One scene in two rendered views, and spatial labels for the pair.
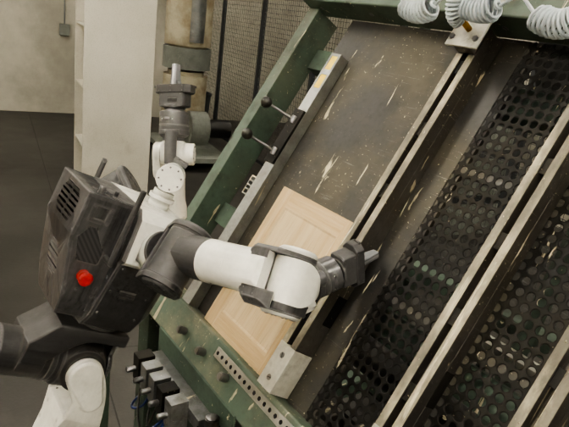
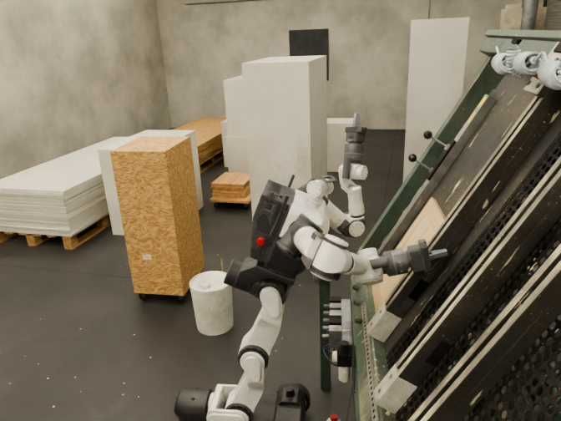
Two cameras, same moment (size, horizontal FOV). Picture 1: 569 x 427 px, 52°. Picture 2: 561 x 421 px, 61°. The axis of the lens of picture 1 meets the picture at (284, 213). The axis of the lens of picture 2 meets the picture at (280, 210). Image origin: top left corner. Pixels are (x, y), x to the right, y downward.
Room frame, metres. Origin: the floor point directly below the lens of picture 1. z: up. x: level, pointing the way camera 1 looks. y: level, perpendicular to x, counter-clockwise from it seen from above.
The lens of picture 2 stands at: (-0.05, -0.83, 2.01)
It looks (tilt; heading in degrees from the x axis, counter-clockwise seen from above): 21 degrees down; 43
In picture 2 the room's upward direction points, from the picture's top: 3 degrees counter-clockwise
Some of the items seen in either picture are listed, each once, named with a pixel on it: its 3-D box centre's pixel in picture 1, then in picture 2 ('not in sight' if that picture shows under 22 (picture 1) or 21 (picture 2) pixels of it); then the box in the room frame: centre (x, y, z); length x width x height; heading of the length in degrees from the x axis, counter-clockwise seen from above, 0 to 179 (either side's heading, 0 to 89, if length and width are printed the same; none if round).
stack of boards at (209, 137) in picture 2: not in sight; (199, 142); (5.06, 5.84, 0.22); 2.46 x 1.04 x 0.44; 28
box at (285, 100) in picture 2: not in sight; (290, 149); (3.46, 2.30, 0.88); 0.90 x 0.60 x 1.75; 28
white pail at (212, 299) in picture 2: not in sight; (212, 296); (1.77, 1.60, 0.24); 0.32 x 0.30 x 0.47; 28
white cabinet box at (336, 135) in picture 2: not in sight; (336, 144); (5.68, 3.34, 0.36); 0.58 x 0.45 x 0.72; 118
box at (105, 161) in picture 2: not in sight; (155, 180); (2.77, 3.74, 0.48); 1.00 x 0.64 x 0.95; 28
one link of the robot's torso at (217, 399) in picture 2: not in sight; (231, 406); (1.11, 0.65, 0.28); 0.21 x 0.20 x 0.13; 126
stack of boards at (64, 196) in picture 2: not in sight; (97, 182); (2.57, 4.77, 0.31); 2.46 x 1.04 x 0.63; 28
